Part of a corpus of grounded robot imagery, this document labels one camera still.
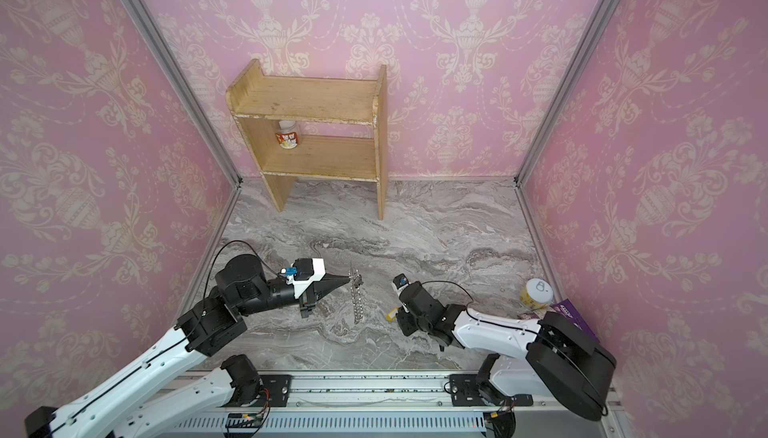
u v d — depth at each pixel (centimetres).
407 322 76
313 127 106
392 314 87
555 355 42
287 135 97
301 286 52
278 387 75
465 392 73
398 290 78
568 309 86
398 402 73
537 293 85
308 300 54
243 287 48
